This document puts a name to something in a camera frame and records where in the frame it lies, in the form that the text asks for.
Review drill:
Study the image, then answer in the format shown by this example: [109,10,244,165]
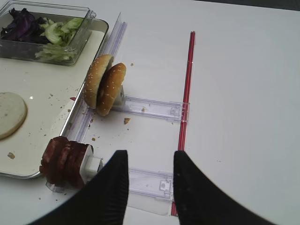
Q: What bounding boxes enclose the green lettuce leaves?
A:
[35,17,83,62]

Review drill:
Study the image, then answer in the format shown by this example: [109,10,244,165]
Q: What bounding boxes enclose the white patty pusher block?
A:
[79,144,103,184]

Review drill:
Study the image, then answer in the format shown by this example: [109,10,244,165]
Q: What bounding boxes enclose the white top bun pusher block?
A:
[113,85,126,108]

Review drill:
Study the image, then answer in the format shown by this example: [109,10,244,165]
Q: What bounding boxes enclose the right clear divider wall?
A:
[40,17,127,193]

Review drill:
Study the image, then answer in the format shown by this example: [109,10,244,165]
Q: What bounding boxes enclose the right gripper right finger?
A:
[173,151,272,225]

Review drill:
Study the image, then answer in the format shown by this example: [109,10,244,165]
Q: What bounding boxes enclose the clear top bun track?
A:
[112,96,189,122]

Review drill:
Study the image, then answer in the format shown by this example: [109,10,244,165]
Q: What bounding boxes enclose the rear sesame top bun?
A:
[96,63,126,116]

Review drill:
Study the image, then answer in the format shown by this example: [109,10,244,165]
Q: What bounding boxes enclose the clear plastic salad box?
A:
[0,0,96,65]

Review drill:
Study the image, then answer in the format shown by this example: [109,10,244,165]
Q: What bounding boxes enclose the purple cabbage shreds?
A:
[0,8,50,45]

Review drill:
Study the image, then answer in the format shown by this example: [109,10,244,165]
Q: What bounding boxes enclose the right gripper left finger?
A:
[32,150,129,225]

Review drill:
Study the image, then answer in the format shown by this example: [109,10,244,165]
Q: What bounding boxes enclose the bun slice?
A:
[0,92,28,139]

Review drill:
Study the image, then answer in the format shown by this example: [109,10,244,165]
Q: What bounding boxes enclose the right red rail strip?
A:
[170,30,196,216]

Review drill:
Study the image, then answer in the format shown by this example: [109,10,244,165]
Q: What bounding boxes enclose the clear patty track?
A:
[128,168,174,202]

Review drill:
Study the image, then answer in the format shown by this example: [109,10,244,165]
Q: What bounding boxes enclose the brown meat patty stack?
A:
[39,136,89,188]

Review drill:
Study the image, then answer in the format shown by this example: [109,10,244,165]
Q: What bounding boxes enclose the sesame bun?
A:
[96,63,126,116]
[83,54,114,109]

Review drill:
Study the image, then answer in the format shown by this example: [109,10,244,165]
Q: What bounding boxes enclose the front sesame top bun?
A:
[83,54,114,109]

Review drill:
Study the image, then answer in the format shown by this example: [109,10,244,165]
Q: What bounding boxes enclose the silver metal tray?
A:
[0,20,109,179]

